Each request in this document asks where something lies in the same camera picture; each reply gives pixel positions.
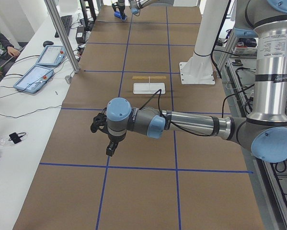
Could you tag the black keyboard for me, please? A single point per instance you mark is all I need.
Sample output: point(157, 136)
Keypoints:
point(67, 22)

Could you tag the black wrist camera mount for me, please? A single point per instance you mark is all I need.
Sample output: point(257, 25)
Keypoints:
point(99, 123)

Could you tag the blue towel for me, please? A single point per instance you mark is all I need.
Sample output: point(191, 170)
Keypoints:
point(119, 16)

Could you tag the blue teach pendant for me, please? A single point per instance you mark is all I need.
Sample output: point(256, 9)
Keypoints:
point(34, 79)
point(51, 56)

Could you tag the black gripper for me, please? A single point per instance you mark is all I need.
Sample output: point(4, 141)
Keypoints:
point(116, 7)
point(114, 139)

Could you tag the small black adapter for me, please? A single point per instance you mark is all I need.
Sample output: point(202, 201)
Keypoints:
point(15, 138)

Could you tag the lower blue teach pendant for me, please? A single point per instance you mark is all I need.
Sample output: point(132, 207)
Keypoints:
point(34, 79)

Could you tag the upper blue teach pendant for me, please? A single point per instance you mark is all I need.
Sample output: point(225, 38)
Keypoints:
point(51, 56)

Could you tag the black computer mouse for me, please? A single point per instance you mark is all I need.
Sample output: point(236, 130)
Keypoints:
point(47, 43)

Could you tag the aluminium frame post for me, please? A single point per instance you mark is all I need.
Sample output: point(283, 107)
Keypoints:
point(57, 22)

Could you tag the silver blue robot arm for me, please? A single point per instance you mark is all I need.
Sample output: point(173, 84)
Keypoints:
point(264, 130)
point(135, 5)

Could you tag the black power brick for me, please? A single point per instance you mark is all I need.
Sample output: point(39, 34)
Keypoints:
point(81, 35)

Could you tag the white basket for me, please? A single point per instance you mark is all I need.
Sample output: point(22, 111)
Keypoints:
point(243, 51)

